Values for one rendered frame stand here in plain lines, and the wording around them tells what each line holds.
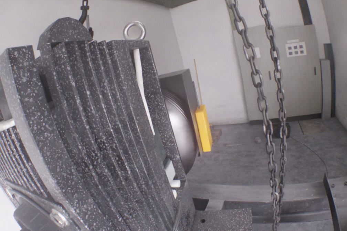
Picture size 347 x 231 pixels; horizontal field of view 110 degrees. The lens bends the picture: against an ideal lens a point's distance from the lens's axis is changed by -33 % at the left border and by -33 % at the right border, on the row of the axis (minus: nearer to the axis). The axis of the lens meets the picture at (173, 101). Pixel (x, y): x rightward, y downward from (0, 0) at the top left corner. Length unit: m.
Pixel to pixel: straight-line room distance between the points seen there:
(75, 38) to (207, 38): 3.22
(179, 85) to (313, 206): 1.16
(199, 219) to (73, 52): 0.74
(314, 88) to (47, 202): 3.39
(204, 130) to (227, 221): 0.39
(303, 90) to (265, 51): 0.93
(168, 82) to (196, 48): 2.84
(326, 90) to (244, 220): 2.95
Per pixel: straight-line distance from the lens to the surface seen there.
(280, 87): 0.33
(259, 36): 3.10
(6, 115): 0.30
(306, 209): 1.38
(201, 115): 0.62
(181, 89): 0.69
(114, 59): 0.39
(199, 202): 1.39
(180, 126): 0.62
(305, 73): 3.27
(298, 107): 3.39
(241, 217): 0.80
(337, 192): 1.25
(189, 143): 0.64
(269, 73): 3.15
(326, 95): 3.49
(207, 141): 0.66
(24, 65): 0.24
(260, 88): 0.26
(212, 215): 0.82
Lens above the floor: 1.54
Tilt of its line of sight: 13 degrees down
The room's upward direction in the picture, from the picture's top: 15 degrees counter-clockwise
